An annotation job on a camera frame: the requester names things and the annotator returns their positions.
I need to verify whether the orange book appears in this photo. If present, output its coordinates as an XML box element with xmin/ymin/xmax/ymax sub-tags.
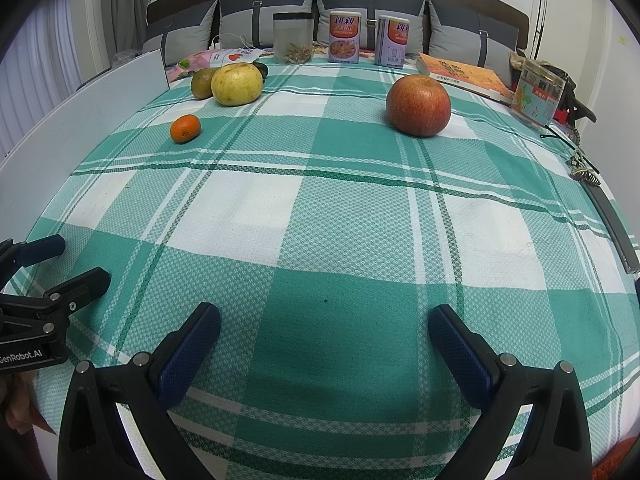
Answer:
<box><xmin>416</xmin><ymin>53</ymin><xmax>513</xmax><ymax>105</ymax></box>

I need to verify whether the person left hand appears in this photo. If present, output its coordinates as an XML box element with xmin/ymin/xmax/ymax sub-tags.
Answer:
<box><xmin>0</xmin><ymin>370</ymin><xmax>36</xmax><ymax>434</ymax></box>

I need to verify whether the grey cushion far left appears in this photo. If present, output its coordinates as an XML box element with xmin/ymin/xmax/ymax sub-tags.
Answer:
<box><xmin>142</xmin><ymin>0</ymin><xmax>217</xmax><ymax>66</ymax></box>

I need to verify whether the clear bag with snacks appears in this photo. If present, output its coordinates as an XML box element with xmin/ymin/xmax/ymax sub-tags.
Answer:
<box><xmin>273</xmin><ymin>12</ymin><xmax>314</xmax><ymax>64</ymax></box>

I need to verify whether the dark green fruit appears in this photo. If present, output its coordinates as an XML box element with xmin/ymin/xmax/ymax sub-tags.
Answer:
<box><xmin>253</xmin><ymin>62</ymin><xmax>269</xmax><ymax>79</ymax></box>

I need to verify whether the red apple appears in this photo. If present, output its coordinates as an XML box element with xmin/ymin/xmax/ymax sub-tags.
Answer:
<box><xmin>386</xmin><ymin>74</ymin><xmax>451</xmax><ymax>138</ymax></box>

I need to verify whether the yellow pear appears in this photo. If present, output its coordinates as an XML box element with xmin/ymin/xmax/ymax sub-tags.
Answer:
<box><xmin>212</xmin><ymin>63</ymin><xmax>264</xmax><ymax>106</ymax></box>

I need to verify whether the small orange tangerine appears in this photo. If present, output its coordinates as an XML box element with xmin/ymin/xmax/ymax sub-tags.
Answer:
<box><xmin>169</xmin><ymin>115</ymin><xmax>202</xmax><ymax>144</ymax></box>

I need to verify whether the brown green kiwi fruit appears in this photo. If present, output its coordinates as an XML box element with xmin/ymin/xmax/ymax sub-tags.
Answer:
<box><xmin>191</xmin><ymin>67</ymin><xmax>217</xmax><ymax>100</ymax></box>

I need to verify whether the floral pink cloth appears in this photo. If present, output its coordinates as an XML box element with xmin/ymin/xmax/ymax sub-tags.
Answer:
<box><xmin>166</xmin><ymin>48</ymin><xmax>269</xmax><ymax>82</ymax></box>

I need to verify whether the grey cushion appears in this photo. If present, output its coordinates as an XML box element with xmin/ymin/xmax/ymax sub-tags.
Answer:
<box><xmin>142</xmin><ymin>0</ymin><xmax>217</xmax><ymax>66</ymax></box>
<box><xmin>427</xmin><ymin>0</ymin><xmax>520</xmax><ymax>88</ymax></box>
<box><xmin>317</xmin><ymin>0</ymin><xmax>427</xmax><ymax>54</ymax></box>
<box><xmin>217</xmin><ymin>0</ymin><xmax>312</xmax><ymax>49</ymax></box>

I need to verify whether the green plaid tablecloth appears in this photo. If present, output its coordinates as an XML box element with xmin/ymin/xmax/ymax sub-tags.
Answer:
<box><xmin>9</xmin><ymin>61</ymin><xmax>639</xmax><ymax>479</ymax></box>

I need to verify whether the white cardboard box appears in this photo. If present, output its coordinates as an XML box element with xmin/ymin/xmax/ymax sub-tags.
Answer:
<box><xmin>0</xmin><ymin>50</ymin><xmax>168</xmax><ymax>240</ymax></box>

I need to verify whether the orange food box left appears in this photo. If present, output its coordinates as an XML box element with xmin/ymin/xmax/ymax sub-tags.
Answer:
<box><xmin>328</xmin><ymin>11</ymin><xmax>361</xmax><ymax>64</ymax></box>

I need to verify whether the black strap with keys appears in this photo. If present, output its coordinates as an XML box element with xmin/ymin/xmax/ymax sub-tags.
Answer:
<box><xmin>539</xmin><ymin>123</ymin><xmax>640</xmax><ymax>276</ymax></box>

